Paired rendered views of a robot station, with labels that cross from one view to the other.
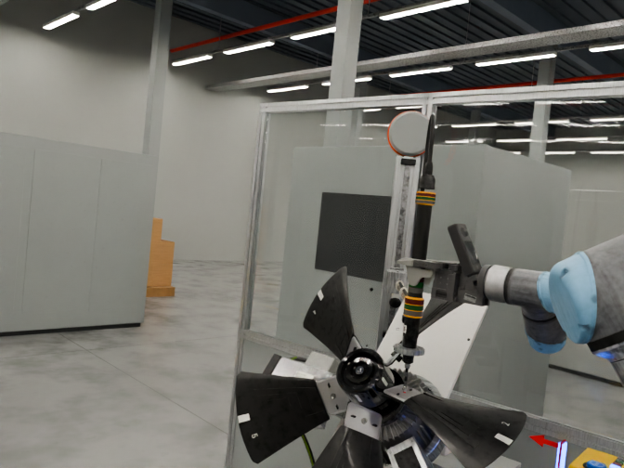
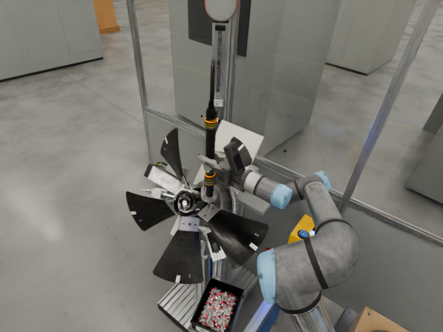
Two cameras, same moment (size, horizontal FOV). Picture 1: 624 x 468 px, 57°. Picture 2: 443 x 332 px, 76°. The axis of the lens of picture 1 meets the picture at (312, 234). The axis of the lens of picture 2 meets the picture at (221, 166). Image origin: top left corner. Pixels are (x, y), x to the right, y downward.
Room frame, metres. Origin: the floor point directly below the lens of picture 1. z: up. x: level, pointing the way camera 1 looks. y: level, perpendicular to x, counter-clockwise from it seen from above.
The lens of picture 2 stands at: (0.44, -0.22, 2.12)
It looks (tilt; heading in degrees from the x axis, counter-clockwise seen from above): 38 degrees down; 355
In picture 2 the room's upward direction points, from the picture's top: 3 degrees clockwise
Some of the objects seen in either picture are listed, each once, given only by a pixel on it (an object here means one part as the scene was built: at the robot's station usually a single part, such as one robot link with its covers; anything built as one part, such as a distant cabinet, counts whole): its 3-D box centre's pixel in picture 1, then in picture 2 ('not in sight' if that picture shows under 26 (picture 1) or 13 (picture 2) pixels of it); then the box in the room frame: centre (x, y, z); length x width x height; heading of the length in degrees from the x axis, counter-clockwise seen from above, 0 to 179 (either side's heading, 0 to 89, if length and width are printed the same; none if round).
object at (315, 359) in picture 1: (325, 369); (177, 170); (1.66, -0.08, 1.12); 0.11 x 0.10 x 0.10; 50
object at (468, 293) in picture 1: (462, 280); (234, 174); (1.23, -0.33, 1.46); 0.12 x 0.08 x 0.09; 50
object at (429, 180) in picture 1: (418, 263); (209, 157); (1.30, -0.25, 1.48); 0.04 x 0.04 x 0.46
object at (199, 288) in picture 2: not in sight; (201, 270); (1.46, -0.21, 0.45); 0.09 x 0.04 x 0.91; 50
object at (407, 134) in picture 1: (409, 134); (221, 3); (2.01, -0.31, 1.88); 0.17 x 0.15 x 0.16; 50
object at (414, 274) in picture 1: (413, 272); (206, 165); (1.27, -0.23, 1.47); 0.09 x 0.03 x 0.06; 60
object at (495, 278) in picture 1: (500, 283); (253, 182); (1.18, -0.40, 1.47); 0.08 x 0.05 x 0.08; 140
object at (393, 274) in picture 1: (396, 281); (217, 107); (1.92, -0.30, 1.37); 0.10 x 0.07 x 0.08; 175
